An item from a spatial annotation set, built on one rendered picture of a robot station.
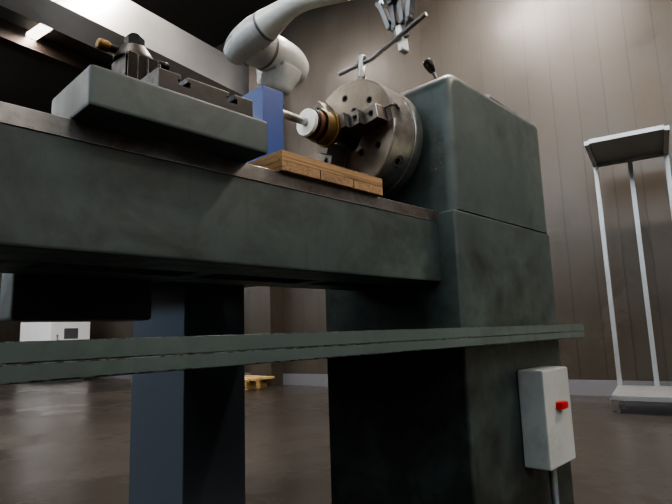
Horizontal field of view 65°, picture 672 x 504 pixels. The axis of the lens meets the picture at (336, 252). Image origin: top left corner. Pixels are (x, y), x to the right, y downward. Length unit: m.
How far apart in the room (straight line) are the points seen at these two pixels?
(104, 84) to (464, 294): 0.95
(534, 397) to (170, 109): 1.19
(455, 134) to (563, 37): 3.94
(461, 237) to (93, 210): 0.90
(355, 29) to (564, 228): 3.22
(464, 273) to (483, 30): 4.42
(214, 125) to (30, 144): 0.26
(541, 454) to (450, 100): 0.98
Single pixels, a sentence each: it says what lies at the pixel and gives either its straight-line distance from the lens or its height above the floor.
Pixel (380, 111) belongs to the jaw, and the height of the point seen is 1.10.
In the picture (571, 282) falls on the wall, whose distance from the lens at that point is 4.77.
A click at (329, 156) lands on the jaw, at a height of 1.02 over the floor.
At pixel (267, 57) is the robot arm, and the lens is 1.88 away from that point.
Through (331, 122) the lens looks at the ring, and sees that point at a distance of 1.35.
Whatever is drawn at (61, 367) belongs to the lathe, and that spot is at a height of 0.53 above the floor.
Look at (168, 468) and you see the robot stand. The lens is 1.71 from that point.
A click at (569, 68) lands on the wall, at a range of 5.22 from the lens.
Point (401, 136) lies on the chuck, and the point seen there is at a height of 1.04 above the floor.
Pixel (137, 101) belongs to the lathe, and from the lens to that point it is 0.81.
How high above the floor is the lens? 0.56
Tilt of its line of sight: 9 degrees up
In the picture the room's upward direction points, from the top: 2 degrees counter-clockwise
